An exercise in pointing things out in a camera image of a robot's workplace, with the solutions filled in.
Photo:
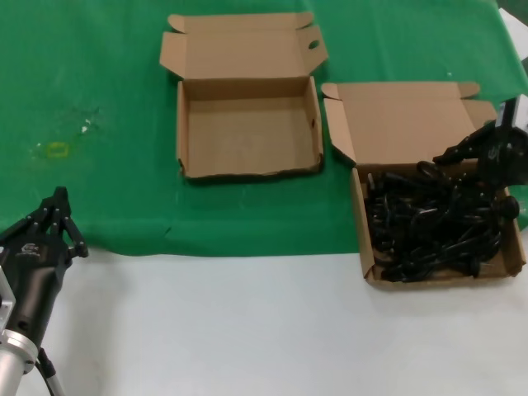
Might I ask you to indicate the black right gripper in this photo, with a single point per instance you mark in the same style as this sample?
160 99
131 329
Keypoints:
507 161

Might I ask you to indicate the white tape scraps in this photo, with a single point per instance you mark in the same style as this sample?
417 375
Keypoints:
85 130

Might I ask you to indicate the empty-start cardboard box torn rim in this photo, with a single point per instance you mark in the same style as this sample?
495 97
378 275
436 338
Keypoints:
247 136

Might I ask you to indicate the yellow tape square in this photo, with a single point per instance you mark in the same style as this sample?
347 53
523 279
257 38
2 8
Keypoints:
57 150

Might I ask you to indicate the green table cloth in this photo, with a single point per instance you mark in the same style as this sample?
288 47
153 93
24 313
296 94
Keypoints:
103 62

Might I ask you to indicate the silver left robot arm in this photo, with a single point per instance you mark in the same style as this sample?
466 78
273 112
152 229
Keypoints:
14 363

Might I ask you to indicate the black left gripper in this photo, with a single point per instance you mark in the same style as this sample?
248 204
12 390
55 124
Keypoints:
37 280

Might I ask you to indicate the silver left wrist bracket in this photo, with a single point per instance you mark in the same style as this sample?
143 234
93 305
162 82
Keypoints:
6 297

